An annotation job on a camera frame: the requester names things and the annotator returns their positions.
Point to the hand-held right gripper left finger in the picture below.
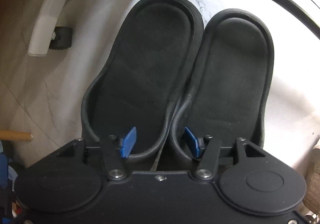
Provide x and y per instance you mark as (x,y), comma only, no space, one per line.
(130,142)

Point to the white curved frame bar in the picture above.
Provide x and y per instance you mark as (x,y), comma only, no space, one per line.
(47,13)

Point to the blue cloth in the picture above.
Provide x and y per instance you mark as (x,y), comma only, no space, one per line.
(4,171)

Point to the black slipper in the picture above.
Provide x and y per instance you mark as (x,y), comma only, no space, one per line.
(147,68)
(225,83)

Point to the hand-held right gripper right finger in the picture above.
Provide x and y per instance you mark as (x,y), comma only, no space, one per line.
(192,142)

